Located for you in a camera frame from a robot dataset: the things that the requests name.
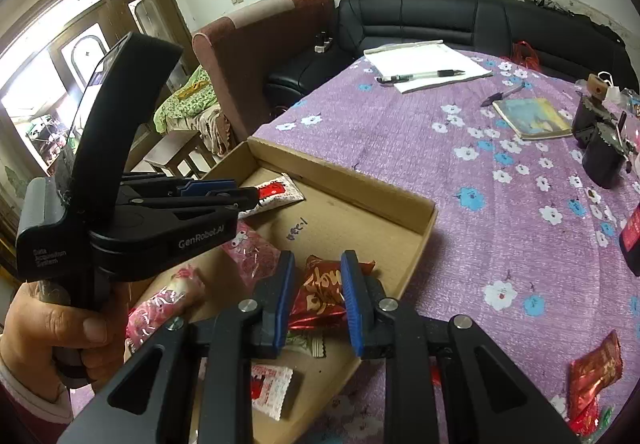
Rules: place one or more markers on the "clear green snack packet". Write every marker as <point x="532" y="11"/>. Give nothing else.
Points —
<point x="606" y="418"/>

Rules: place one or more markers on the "white snack packet red heart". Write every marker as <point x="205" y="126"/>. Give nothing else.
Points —
<point x="270" y="386"/>

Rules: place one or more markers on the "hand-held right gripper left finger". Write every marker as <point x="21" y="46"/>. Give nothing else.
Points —
<point x="282" y="304"/>

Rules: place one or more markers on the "dark red foil snack packet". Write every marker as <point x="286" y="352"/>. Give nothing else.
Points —
<point x="320" y="294"/>

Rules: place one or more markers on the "white paper stack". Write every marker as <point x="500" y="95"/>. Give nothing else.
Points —
<point x="425" y="58"/>

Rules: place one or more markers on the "person's left hand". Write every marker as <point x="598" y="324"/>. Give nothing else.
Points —
<point x="40" y="324"/>

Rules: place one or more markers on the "yellow and blue notebook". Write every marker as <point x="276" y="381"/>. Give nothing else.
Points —
<point x="532" y="118"/>

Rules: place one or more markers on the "wooden glass door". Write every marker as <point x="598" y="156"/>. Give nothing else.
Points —
<point x="90" y="24"/>

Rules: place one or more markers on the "green candy packet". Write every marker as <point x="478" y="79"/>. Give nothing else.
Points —
<point x="300" y="341"/>

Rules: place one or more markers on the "brown armchair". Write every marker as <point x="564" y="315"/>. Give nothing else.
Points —
<point x="260" y="54"/>

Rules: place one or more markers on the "pink printed snack packet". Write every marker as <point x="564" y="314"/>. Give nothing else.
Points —
<point x="250" y="254"/>

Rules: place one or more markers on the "person's left forearm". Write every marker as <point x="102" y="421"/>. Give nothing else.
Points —
<point x="25" y="396"/>

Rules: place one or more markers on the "red snack packet with figures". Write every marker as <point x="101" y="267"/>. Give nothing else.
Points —
<point x="585" y="421"/>

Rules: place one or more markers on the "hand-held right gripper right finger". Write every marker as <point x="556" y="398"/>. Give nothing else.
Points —
<point x="352" y="309"/>

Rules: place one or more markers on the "black leather sofa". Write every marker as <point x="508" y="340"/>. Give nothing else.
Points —
<point x="450" y="14"/>

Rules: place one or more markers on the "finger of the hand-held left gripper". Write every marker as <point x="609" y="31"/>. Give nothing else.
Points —
<point x="220" y="201"/>
<point x="210" y="185"/>

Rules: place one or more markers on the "black and white pen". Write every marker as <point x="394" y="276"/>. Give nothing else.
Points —
<point x="425" y="75"/>

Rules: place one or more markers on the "shallow cardboard box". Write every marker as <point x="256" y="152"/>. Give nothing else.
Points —
<point x="350" y="224"/>

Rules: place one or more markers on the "small dark pen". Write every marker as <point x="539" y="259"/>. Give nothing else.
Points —
<point x="500" y="96"/>

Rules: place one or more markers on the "wooden stool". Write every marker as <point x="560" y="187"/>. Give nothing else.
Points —
<point x="172" y="144"/>

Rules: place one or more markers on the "black jar with cork lid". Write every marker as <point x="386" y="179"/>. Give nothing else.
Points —
<point x="587" y="116"/>

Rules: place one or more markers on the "brown red foil snack packet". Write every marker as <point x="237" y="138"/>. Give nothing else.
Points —
<point x="595" y="374"/>

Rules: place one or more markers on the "red plastic bag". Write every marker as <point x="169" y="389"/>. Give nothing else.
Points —
<point x="525" y="55"/>

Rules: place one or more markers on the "pale pink snack packet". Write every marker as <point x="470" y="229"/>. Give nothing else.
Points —
<point x="165" y="309"/>

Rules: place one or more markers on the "green floral blanket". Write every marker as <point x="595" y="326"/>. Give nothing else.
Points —
<point x="185" y="99"/>

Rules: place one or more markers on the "white and red snack packet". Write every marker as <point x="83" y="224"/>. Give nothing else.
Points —
<point x="275" y="191"/>

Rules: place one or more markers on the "purple floral tablecloth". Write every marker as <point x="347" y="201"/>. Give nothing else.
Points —
<point x="500" y="234"/>

